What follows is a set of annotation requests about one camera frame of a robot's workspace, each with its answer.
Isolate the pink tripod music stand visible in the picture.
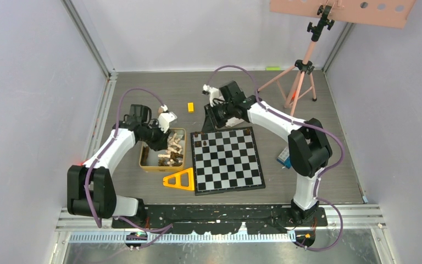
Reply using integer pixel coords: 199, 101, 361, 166
258, 0, 416, 114

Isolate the gold tin box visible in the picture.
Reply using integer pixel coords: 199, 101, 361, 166
139, 128, 187, 173

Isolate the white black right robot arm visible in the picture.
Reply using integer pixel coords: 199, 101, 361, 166
202, 81, 332, 226

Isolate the small yellow block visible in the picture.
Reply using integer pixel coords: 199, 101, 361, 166
187, 102, 195, 113

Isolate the blue white lego block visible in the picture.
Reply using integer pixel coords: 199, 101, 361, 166
276, 146, 291, 169

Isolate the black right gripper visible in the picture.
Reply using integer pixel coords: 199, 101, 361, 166
203, 101, 235, 133

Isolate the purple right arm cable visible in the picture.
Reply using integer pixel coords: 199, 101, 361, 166
206, 64, 345, 253

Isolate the yellow triangular toy frame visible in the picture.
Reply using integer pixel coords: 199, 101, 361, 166
163, 168, 195, 191

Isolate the black white folding chessboard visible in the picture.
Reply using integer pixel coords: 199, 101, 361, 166
190, 126, 266, 196

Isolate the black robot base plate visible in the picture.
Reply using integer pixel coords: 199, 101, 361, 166
112, 204, 327, 235

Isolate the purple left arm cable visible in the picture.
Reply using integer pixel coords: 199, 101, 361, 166
84, 87, 175, 250

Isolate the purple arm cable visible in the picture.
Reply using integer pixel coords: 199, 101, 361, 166
206, 64, 345, 253
84, 87, 175, 250

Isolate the tin lid with bears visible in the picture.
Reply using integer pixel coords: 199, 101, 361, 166
225, 117, 247, 128

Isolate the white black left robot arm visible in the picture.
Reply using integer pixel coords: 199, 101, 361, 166
67, 104, 177, 228

